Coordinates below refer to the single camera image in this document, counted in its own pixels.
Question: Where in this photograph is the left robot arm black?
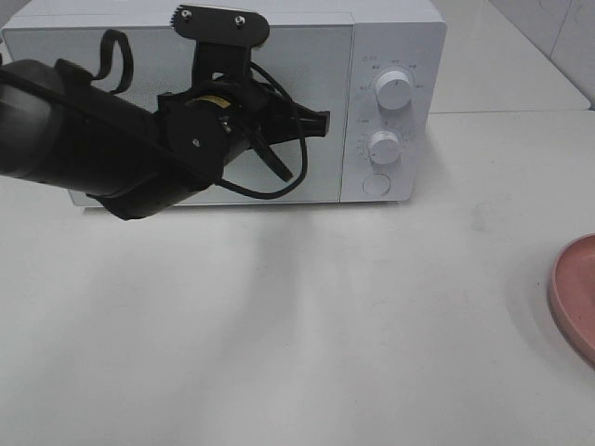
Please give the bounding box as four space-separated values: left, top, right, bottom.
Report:
1 5 330 220

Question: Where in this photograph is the upper white power knob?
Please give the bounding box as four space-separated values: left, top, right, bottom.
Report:
375 67 413 111

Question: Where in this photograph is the pink round plate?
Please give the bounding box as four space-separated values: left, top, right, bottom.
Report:
549 234 594 366

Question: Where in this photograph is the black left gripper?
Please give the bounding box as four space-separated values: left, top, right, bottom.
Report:
157 5 331 181

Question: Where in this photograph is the white timer knob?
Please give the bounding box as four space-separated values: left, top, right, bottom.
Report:
367 131 402 165

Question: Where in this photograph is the round white door button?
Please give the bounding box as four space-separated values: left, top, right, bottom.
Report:
363 174 391 197

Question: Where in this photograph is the white microwave oven body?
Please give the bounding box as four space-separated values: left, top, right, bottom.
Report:
1 1 447 203

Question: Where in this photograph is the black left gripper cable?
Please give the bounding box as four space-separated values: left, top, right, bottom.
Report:
92 29 309 200

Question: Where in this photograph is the white microwave door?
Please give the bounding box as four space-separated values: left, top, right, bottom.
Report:
4 26 352 203

